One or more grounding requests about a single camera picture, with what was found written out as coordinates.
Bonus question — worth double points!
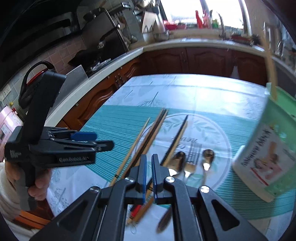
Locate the black red rice cooker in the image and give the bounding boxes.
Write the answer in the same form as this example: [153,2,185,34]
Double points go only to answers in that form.
[18,60,56,109]

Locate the steel bowl on counter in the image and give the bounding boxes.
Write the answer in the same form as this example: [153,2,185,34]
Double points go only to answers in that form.
[153,31,170,42]

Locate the steel kitchen faucet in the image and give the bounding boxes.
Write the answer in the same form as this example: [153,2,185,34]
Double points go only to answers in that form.
[217,13,227,40]

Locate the gold spoon left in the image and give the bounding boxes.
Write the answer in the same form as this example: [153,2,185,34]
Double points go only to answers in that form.
[157,151,186,233]

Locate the silver gold fork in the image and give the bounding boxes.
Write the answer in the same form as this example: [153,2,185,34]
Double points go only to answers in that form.
[183,141,202,183]

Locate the window with dark frame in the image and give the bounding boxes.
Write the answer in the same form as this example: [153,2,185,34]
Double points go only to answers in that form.
[160,0,248,29]

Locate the thin bamboo chopstick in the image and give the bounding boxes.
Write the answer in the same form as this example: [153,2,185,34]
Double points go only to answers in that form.
[109,118,150,186]

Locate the wooden chopstick in holder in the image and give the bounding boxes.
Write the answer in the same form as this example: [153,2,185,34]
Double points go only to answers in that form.
[260,36,278,101]

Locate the gold spoon right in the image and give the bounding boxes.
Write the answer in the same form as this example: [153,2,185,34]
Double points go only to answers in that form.
[201,149,215,186]

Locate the dark wooden lower cabinets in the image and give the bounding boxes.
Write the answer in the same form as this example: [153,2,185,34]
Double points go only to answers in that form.
[57,47,267,130]

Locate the red bottle on windowsill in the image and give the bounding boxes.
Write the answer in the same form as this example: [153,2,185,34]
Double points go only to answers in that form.
[195,10,203,29]

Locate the green utensil holder box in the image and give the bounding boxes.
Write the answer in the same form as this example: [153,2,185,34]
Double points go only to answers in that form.
[232,83,295,202]

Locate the black chopstick left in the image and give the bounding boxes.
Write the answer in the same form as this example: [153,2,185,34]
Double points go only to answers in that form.
[121,108,167,179]

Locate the tan wooden chopstick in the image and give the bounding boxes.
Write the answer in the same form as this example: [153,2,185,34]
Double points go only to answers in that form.
[126,123,187,225]

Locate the wooden knife block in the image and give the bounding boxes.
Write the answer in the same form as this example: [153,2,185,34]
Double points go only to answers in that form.
[140,11,157,33]

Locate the pink appliance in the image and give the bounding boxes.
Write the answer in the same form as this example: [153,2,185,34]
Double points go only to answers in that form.
[0,106,23,162]

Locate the gold spoon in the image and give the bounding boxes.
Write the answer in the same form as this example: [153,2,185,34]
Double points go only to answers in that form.
[157,151,186,233]
[201,149,215,186]

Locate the brown wooden chopstick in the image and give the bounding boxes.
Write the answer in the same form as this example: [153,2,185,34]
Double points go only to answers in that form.
[126,109,170,225]

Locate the black chopstick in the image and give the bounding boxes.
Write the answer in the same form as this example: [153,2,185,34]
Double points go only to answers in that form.
[121,108,167,179]
[146,114,189,191]

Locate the black chopstick right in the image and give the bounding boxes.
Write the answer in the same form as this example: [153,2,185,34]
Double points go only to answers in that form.
[146,114,189,191]

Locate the black countertop oven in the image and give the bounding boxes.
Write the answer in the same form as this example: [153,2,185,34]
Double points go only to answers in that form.
[68,8,128,76]

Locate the black range hood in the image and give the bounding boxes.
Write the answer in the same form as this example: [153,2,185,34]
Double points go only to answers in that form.
[1,1,80,85]

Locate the white knit sleeve forearm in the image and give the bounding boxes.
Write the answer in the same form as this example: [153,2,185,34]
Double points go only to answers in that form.
[0,162,31,241]

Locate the green bottle on windowsill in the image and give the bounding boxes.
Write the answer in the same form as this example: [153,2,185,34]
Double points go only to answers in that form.
[212,19,219,29]

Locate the floral white teal tablecloth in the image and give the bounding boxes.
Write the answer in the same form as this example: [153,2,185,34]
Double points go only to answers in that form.
[46,73,296,241]

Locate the person's left hand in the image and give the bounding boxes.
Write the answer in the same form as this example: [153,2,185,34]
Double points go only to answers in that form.
[5,162,52,201]

